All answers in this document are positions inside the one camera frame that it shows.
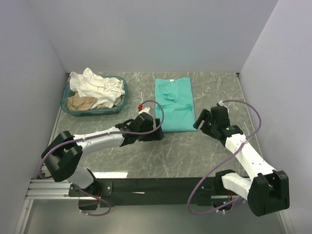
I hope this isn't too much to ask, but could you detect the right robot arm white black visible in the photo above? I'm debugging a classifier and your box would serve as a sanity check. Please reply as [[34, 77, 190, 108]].
[[193, 105, 290, 216]]

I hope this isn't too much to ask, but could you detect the white t shirt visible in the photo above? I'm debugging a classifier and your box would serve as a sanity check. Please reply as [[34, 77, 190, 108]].
[[69, 68, 125, 108]]

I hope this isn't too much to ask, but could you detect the beige t shirt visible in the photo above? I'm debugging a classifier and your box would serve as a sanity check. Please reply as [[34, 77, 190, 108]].
[[67, 94, 107, 111]]

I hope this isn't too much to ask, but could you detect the teal plastic basket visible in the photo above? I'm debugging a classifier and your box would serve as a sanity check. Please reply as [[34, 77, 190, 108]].
[[60, 75, 129, 117]]

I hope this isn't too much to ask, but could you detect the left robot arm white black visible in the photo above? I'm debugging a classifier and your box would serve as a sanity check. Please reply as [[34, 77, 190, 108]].
[[41, 112, 164, 196]]

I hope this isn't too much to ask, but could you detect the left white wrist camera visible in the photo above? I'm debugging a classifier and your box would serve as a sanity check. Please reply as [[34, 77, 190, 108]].
[[138, 105, 150, 115]]

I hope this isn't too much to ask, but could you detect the teal t shirt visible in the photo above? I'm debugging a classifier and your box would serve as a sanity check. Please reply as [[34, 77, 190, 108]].
[[155, 77, 197, 133]]

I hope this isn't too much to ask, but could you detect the aluminium frame rail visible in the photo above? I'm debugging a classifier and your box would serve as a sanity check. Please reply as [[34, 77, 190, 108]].
[[14, 107, 293, 234]]

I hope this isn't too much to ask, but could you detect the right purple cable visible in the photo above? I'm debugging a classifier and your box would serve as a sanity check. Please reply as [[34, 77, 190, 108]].
[[187, 99, 262, 215]]

